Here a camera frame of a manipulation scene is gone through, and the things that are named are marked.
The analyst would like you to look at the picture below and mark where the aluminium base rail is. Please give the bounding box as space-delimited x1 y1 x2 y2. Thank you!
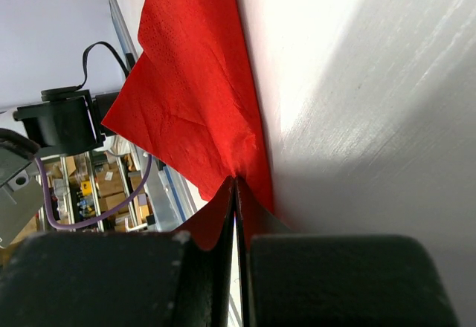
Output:
105 0 199 232

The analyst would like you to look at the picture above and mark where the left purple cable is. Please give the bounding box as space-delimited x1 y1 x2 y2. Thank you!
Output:
33 152 153 230

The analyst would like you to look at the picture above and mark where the red paper napkin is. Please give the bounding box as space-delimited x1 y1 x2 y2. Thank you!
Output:
100 0 298 252

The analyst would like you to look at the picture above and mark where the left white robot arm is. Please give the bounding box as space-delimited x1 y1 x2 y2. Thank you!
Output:
13 42 129 157

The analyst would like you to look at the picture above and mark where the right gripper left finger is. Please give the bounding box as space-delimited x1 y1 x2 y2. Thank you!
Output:
1 178 234 326

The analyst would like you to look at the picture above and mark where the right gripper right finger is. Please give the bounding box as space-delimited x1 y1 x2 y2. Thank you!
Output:
235 178 458 326

